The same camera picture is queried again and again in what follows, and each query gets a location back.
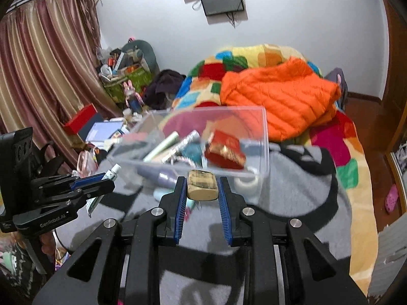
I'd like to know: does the silver printed tube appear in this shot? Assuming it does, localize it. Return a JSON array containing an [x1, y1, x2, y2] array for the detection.
[[161, 130, 201, 162]]

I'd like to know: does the purple bottle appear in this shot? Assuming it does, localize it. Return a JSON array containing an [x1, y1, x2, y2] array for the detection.
[[140, 168, 179, 188]]

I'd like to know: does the pink clog shoe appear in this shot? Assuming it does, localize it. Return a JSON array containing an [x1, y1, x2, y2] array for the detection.
[[385, 184, 399, 213]]

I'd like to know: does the pink rabbit toy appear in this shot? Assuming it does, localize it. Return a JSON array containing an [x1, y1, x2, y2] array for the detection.
[[122, 81, 145, 113]]

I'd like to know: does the green basket of clutter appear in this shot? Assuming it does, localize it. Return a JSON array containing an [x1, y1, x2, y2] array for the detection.
[[102, 70, 153, 104]]

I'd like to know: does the red gold pouch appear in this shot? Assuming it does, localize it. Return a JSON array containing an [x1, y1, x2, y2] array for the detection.
[[204, 130, 247, 170]]

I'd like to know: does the dark clothes pile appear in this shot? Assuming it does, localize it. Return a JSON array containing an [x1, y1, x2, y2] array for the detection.
[[143, 69, 186, 110]]

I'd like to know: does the colourful patchwork blanket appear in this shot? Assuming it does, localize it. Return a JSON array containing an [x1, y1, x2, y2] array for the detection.
[[172, 43, 379, 296]]

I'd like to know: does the white blue printed tube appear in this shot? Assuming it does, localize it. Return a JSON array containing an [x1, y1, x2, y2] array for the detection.
[[85, 163, 123, 218]]

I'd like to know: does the pale green tube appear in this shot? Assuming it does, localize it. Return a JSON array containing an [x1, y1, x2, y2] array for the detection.
[[143, 130, 180, 162]]

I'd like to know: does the pink transparent bag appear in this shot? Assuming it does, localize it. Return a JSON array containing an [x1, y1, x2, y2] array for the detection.
[[76, 149, 99, 178]]

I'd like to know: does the grey ribbed panel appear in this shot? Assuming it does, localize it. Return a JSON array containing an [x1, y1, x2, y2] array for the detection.
[[370, 222, 407, 296]]

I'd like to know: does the clear plastic box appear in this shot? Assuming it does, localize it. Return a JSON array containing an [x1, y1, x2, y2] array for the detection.
[[106, 105, 271, 205]]

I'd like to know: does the striped curtain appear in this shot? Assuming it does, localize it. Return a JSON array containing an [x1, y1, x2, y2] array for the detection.
[[0, 0, 109, 153]]

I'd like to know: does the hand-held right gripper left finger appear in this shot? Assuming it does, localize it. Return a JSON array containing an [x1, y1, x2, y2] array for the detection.
[[32, 176, 188, 305]]

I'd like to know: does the orange down jacket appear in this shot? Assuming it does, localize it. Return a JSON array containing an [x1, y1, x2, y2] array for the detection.
[[219, 56, 342, 143]]

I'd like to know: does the wall monitor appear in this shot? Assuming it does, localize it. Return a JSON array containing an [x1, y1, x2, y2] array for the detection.
[[199, 0, 245, 16]]

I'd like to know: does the blue book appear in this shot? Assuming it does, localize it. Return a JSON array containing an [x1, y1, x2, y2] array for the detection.
[[85, 121, 126, 143]]

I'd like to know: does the grey pillow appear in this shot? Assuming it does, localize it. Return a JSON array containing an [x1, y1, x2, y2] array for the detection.
[[121, 40, 159, 73]]

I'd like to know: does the pink box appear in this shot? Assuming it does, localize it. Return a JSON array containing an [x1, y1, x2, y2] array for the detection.
[[122, 132, 150, 143]]

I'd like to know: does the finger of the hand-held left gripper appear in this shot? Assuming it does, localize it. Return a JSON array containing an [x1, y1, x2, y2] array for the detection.
[[32, 179, 116, 210], [33, 172, 108, 194]]

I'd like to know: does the purple garment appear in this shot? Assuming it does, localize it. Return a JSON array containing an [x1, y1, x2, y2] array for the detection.
[[324, 67, 348, 109]]

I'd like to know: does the white tape roll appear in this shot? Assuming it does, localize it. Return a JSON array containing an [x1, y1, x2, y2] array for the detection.
[[234, 167, 259, 194]]

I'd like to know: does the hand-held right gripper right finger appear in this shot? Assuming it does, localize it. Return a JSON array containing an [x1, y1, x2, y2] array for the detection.
[[218, 176, 368, 305]]

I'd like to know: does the grey black blanket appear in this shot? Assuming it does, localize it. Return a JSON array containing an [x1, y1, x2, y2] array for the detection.
[[52, 143, 353, 305]]

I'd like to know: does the red box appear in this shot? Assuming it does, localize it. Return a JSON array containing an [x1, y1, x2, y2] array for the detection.
[[62, 103, 97, 135]]

